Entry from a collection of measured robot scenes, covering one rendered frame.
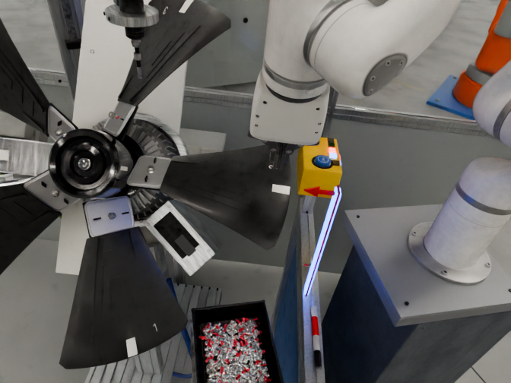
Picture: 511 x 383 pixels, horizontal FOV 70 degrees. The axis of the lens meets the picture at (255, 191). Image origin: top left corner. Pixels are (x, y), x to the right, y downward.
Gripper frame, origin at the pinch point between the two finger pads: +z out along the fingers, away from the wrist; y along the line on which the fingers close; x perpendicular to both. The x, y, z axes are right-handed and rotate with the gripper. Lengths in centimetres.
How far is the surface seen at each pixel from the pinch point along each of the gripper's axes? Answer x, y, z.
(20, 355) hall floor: 22, 92, 128
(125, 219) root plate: 6.1, 27.0, 17.7
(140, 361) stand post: 21, 39, 111
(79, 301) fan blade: 21.8, 30.6, 18.9
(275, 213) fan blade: 5.0, -0.9, 10.1
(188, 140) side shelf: -48, 29, 59
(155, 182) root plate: 1.8, 21.0, 9.8
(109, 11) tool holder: -7.4, 25.2, -16.3
